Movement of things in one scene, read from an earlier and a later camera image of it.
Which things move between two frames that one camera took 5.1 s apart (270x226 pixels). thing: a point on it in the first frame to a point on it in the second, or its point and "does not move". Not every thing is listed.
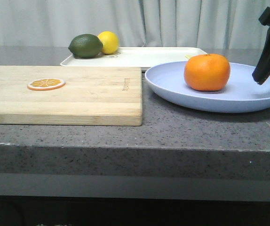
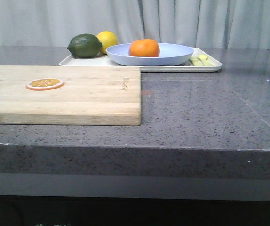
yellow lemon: x=110 y=42 does not move
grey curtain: x=222 y=24 does not move
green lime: x=85 y=46 does not move
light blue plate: x=168 y=82 to x=169 y=54
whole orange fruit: x=207 y=72 to x=144 y=48
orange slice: x=45 y=84 does not move
